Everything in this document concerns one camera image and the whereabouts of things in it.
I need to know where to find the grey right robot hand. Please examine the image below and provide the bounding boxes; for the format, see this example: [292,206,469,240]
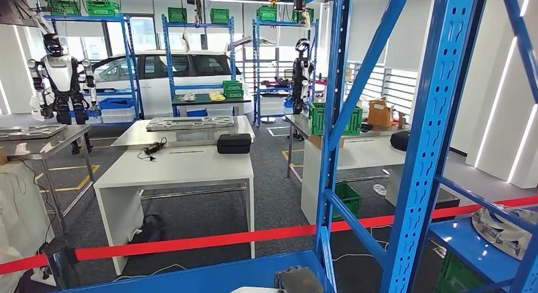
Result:
[273,264,325,293]

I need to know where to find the white part with orange writing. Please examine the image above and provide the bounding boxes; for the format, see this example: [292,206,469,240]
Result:
[229,285,287,293]

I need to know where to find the blue steel shelf rack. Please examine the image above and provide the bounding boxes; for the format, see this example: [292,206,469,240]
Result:
[428,0,538,293]
[44,13,145,123]
[55,0,495,293]
[161,13,237,117]
[252,16,320,128]

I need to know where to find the grey metal casting part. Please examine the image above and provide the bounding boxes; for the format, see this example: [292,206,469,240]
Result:
[471,207,538,261]

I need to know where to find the red barrier belt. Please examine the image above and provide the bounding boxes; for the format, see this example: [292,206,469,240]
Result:
[0,195,538,276]

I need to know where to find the white work table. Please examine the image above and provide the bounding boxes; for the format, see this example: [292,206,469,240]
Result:
[93,145,256,277]
[300,134,461,225]

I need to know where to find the black zip case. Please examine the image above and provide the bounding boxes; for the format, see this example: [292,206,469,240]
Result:
[390,131,412,152]
[216,133,253,155]

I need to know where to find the black bag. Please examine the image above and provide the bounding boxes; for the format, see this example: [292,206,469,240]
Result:
[128,214,167,245]

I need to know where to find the large green plastic crate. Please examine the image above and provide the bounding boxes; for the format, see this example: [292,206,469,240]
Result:
[308,101,364,137]

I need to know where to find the brown cardboard box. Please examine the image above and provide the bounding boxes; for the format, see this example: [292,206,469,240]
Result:
[367,98,395,129]

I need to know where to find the grey moulded tray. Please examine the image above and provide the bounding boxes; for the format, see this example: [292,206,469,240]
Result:
[0,124,68,141]
[145,115,235,133]

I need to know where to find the stacked small green crates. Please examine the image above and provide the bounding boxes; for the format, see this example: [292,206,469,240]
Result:
[222,80,244,100]

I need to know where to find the dark green topped table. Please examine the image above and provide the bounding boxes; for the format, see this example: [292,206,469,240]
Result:
[172,93,252,117]

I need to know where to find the white slatted rack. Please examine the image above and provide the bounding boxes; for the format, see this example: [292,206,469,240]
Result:
[344,60,419,117]

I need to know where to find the white car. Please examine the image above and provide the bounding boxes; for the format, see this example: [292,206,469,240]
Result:
[90,50,253,119]

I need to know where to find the white storage bin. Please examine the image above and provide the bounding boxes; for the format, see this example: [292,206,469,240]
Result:
[100,108,138,124]

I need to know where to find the blue storage bin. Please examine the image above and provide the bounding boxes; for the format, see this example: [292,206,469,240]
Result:
[98,98,136,110]

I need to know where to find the person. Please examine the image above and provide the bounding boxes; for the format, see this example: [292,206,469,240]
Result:
[0,161,55,293]

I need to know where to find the white and black humanoid robot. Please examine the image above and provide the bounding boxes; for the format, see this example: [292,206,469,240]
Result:
[27,33,100,155]

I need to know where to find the white container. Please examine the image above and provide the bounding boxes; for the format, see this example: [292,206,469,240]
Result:
[30,95,47,122]

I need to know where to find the black cable bundle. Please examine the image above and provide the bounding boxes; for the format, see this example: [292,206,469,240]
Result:
[136,136,168,162]

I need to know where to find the black barrier post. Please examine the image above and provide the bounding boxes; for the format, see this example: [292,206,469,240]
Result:
[44,239,81,290]

